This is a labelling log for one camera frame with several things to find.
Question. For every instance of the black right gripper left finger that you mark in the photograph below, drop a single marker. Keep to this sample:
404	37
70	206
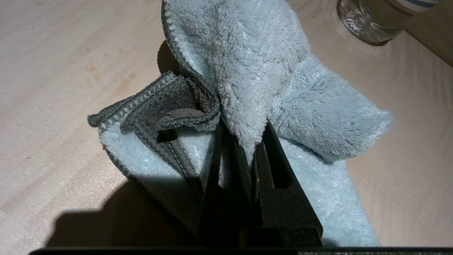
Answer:
226	212

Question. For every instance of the clear water bottle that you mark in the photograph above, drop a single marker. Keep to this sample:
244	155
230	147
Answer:
371	21

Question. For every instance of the light blue microfibre cloth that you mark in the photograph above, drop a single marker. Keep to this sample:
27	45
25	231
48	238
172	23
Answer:
247	63

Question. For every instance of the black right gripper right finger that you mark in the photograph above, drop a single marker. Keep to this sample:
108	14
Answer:
286	212

